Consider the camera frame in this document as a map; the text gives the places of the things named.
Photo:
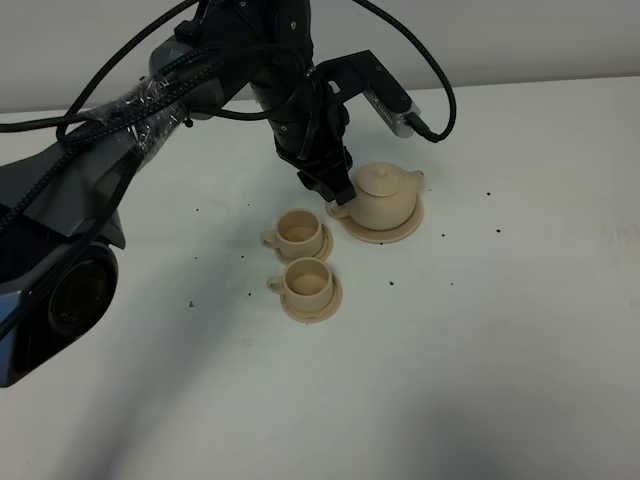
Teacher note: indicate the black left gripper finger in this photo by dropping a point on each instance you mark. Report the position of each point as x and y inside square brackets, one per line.
[315, 185]
[334, 179]

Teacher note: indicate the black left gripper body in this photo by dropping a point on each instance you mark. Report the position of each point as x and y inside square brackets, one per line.
[307, 124]

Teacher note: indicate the beige ceramic teapot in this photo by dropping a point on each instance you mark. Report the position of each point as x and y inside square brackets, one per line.
[386, 197]

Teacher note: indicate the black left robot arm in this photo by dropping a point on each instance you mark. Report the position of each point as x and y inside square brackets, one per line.
[59, 220]

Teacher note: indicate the large beige teapot saucer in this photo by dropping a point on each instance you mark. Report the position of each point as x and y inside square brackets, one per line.
[387, 236]

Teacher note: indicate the far beige teacup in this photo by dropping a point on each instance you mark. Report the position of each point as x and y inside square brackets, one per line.
[296, 234]

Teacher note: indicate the beige teacup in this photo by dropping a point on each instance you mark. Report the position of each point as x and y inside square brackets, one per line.
[306, 285]
[296, 234]

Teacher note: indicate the far small beige saucer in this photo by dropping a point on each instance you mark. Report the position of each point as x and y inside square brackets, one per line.
[323, 254]

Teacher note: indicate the small beige saucer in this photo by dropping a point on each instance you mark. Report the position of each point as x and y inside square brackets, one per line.
[323, 254]
[321, 315]

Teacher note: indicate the near beige teacup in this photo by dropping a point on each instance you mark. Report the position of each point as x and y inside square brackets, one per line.
[306, 285]

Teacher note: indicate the near small beige saucer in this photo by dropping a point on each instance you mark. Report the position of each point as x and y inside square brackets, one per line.
[321, 315]

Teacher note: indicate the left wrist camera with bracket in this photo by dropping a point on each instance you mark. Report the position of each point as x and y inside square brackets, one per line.
[363, 74]

